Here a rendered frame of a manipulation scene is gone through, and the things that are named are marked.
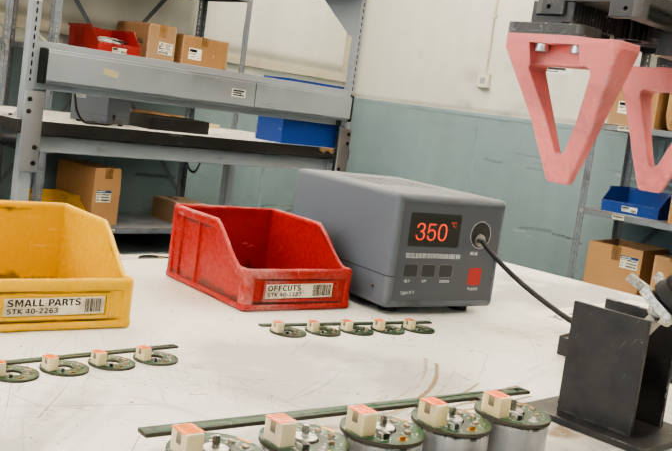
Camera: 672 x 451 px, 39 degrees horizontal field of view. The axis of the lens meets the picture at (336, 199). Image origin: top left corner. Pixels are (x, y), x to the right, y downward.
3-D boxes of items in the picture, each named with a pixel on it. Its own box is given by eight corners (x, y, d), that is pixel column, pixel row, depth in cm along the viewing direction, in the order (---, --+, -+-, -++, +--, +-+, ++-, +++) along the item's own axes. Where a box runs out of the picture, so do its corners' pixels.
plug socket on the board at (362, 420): (382, 434, 27) (385, 412, 27) (359, 438, 26) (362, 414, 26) (364, 425, 27) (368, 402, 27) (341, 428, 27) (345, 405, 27)
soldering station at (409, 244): (492, 314, 78) (509, 201, 77) (383, 316, 72) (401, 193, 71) (383, 274, 91) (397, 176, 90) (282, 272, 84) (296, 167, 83)
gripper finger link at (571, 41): (480, 171, 50) (509, -8, 49) (556, 178, 54) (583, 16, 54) (592, 192, 45) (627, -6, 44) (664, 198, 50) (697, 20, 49)
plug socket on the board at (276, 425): (302, 445, 25) (305, 421, 25) (276, 449, 24) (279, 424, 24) (286, 435, 26) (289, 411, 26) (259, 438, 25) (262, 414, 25)
